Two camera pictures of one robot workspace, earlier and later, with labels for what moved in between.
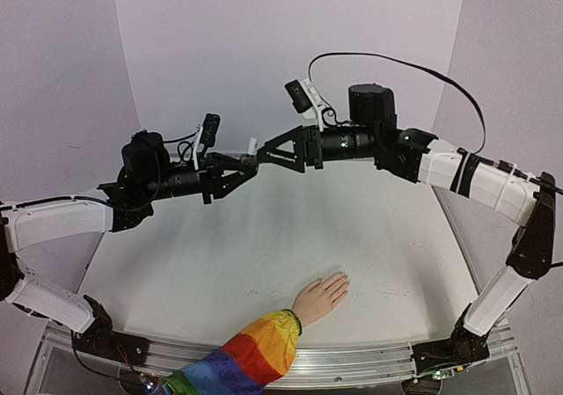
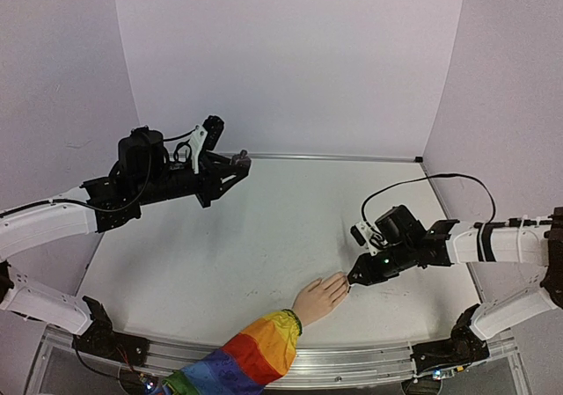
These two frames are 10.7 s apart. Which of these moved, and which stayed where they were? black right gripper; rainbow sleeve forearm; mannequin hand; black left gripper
Moved: black right gripper
Stayed: rainbow sleeve forearm; mannequin hand; black left gripper
